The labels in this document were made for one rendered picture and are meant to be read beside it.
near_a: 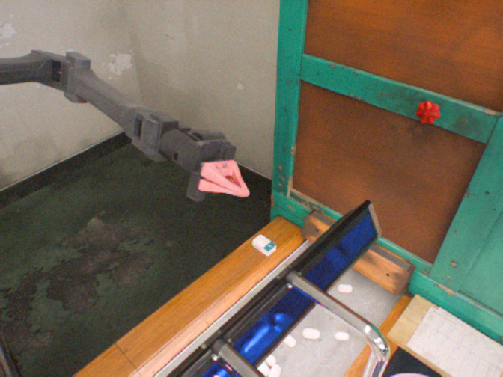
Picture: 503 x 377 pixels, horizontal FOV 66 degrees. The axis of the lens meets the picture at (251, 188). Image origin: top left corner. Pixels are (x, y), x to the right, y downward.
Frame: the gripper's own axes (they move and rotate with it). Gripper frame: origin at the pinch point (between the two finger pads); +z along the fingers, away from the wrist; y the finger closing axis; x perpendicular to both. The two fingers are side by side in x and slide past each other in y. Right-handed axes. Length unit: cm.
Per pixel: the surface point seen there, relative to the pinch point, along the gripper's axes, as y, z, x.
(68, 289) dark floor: 118, -113, -25
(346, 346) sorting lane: 38, 16, -31
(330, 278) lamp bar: 10.5, 14.4, -10.4
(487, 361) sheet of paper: 28, 40, -46
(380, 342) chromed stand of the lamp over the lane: 8.4, 27.1, -2.2
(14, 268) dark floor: 123, -145, -11
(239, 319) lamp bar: 12.0, 12.1, 8.2
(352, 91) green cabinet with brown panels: -15.2, -6.7, -34.8
